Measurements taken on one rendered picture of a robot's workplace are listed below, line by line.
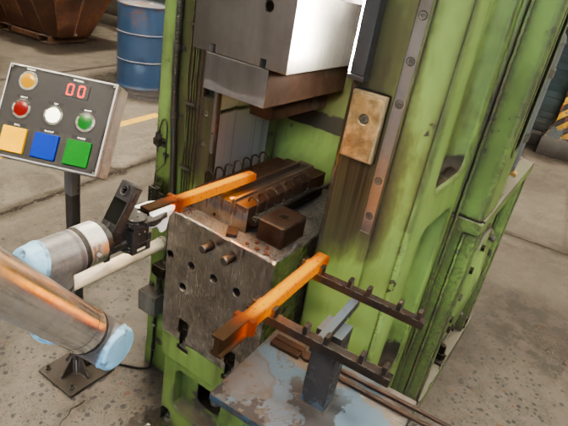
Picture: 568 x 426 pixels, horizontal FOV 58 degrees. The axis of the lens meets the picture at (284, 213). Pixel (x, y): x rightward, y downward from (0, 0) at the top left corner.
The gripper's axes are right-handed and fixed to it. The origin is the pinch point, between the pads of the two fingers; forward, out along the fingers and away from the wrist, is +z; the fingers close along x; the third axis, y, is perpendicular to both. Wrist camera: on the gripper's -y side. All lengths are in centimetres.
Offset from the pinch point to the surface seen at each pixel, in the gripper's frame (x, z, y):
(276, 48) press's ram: 9.0, 23.2, -36.8
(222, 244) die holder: 5.0, 16.4, 16.1
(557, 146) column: 44, 581, 99
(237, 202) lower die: 3.5, 23.1, 5.9
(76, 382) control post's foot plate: -53, 9, 104
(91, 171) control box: -38.2, 7.5, 7.7
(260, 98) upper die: 6.5, 23.0, -24.3
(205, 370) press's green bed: 4, 16, 63
